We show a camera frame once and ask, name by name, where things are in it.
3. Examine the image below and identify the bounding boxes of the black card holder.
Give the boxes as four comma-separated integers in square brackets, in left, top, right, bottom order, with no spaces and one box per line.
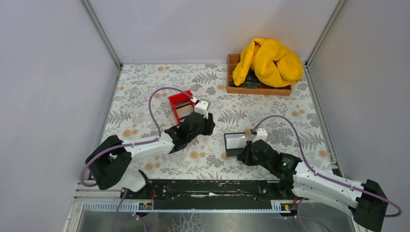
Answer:
[224,132,250,157]

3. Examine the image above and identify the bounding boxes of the red plastic bin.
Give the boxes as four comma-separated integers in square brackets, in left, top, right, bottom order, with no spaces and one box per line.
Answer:
[168,93,195,123]

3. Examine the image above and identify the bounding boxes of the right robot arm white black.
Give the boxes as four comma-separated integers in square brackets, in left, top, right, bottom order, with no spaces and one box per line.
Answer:
[227,140,388,232]

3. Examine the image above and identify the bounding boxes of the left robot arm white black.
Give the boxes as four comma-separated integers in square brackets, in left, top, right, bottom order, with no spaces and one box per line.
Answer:
[81,112,215,192]

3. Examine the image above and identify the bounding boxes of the floral table mat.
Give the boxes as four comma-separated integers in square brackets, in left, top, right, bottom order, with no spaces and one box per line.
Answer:
[103,64,332,180]

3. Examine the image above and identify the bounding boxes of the dark green object in tray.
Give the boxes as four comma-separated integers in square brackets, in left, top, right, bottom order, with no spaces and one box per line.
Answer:
[229,71,261,89]

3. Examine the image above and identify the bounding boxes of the wooden tray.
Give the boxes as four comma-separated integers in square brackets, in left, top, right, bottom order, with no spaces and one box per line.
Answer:
[226,54,292,96]

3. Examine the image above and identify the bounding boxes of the yellow cloth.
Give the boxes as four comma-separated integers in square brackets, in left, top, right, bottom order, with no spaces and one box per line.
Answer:
[232,38,303,87]

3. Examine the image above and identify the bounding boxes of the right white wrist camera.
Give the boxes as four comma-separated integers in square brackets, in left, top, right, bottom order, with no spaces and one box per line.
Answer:
[251,128,268,143]

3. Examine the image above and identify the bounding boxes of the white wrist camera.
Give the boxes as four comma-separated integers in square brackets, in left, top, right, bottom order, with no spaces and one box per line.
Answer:
[251,128,268,143]
[194,100,210,119]

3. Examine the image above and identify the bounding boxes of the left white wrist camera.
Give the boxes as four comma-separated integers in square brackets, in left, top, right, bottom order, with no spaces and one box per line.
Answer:
[194,100,210,119]

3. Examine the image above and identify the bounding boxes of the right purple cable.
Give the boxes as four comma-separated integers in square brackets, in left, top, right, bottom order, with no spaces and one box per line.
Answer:
[253,115,403,218]

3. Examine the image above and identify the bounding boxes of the purple cable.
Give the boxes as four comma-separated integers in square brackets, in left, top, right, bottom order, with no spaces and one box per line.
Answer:
[80,87,197,188]
[253,115,403,218]

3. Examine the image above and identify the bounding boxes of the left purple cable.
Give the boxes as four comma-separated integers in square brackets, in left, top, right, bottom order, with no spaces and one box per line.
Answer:
[80,87,197,188]

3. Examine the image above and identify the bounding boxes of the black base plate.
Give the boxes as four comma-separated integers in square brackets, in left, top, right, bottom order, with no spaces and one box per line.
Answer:
[120,179,296,210]

